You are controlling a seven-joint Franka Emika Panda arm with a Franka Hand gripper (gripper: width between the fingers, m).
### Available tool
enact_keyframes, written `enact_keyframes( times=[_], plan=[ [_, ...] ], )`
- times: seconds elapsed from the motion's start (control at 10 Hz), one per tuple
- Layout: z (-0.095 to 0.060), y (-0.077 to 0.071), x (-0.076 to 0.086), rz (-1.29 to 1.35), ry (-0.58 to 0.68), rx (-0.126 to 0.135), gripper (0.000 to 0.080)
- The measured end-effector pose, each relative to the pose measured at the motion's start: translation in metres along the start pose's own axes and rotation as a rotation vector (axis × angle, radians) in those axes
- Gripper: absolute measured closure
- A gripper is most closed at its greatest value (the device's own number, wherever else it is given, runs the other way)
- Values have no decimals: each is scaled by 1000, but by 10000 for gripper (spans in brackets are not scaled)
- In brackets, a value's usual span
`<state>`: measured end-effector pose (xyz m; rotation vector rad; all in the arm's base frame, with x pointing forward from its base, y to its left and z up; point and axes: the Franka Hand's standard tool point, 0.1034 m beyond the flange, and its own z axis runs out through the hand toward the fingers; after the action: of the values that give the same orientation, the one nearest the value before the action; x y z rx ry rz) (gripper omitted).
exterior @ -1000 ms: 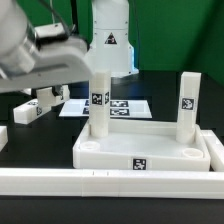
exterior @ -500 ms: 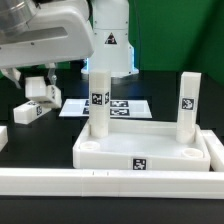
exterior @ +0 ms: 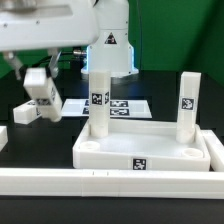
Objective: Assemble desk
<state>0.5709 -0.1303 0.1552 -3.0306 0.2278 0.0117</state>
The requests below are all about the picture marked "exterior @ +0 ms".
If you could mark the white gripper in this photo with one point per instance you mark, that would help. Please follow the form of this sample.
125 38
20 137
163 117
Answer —
45 24

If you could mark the white desk top tray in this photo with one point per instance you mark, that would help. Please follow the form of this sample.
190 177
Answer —
140 145

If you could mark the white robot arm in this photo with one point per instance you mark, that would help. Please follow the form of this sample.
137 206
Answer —
99 25

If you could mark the white front fence bar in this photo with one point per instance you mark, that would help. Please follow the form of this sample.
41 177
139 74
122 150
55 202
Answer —
111 183

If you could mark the white fence bar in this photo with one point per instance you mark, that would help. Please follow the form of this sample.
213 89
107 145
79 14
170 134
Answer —
111 183
216 150

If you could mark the white right fence bar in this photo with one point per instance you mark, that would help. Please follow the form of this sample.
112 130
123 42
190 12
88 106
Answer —
216 150

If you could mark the white marker base plate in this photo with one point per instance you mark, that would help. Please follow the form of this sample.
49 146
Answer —
118 108

